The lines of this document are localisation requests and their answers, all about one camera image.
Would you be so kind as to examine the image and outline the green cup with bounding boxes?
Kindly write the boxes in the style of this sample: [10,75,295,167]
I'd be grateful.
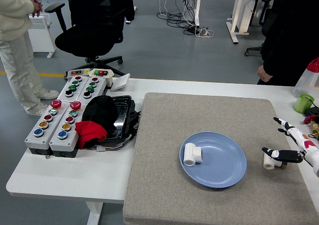
[293,93,315,114]

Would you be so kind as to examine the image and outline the person in dark clothes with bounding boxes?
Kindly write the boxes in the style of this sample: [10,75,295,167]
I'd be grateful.
[256,0,319,87]

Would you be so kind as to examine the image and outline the white flat wall switch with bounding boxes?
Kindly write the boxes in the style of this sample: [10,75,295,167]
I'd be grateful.
[110,73,131,93]

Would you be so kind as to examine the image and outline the red cloth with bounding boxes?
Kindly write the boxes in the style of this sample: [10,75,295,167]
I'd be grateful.
[74,121,108,150]

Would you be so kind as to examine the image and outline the five-button control box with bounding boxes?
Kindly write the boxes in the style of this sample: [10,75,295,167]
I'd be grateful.
[49,100,87,158]
[24,99,69,156]

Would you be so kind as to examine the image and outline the white panel heater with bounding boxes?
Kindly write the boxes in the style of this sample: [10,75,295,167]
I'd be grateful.
[28,13,57,59]

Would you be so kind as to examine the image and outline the black cloth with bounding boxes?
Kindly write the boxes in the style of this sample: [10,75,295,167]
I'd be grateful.
[81,95,119,136]

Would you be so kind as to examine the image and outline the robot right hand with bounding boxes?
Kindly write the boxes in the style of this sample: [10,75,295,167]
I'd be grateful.
[261,117,319,178]

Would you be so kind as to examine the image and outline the grey-brown mat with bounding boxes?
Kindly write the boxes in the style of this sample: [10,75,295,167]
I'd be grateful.
[122,92,319,225]

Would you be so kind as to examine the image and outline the black power adapter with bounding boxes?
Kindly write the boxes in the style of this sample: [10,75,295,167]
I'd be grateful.
[303,96,319,117]

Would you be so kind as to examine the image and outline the white desk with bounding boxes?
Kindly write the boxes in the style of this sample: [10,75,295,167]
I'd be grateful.
[226,0,271,45]

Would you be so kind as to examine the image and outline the large white tee pipe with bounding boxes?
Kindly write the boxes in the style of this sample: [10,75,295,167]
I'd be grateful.
[183,142,204,167]

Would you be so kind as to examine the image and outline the wire bundle with connector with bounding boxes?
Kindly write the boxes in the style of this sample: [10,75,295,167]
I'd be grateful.
[94,135,135,152]

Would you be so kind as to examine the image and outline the white table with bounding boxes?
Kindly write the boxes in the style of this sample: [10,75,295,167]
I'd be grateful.
[6,78,319,225]

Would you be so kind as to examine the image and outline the black plastic tray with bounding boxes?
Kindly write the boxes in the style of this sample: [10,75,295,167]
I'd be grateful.
[99,95,137,142]

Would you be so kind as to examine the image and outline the blue plate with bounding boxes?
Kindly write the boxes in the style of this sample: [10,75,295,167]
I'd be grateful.
[179,131,247,189]

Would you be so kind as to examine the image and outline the white tee pipe metal fitting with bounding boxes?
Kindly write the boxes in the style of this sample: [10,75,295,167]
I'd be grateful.
[263,152,288,171]

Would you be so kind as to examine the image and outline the person in white clothes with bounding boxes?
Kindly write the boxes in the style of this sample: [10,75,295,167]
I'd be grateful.
[0,0,60,116]

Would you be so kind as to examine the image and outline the white desk foot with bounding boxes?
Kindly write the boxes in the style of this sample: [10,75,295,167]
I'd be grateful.
[126,6,137,25]

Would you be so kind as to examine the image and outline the cream green-red switch box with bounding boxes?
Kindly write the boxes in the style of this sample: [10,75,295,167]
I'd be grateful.
[88,68,115,87]

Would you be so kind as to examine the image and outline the clear bottle red cap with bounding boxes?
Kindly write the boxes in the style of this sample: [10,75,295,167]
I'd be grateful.
[292,57,319,98]

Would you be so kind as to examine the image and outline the white desk leg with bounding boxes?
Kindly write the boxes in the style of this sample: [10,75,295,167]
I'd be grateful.
[193,0,202,27]

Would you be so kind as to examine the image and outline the four-button control box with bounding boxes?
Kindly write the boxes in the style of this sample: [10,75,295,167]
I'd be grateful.
[56,75,90,103]
[76,76,107,103]

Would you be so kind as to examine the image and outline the brass valve red handle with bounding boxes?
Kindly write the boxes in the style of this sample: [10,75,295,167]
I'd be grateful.
[303,114,319,138]

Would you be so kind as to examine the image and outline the grey labelled switch box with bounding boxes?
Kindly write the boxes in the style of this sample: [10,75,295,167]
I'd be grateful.
[65,69,91,81]

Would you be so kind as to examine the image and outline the person's right hand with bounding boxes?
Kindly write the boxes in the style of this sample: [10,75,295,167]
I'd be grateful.
[257,65,274,83]
[28,0,43,10]

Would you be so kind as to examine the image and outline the black floor cable bundle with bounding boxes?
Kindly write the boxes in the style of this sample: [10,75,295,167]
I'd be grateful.
[156,0,200,35]

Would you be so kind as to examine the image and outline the black bracket device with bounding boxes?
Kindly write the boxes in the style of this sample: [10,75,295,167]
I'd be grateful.
[127,107,143,138]

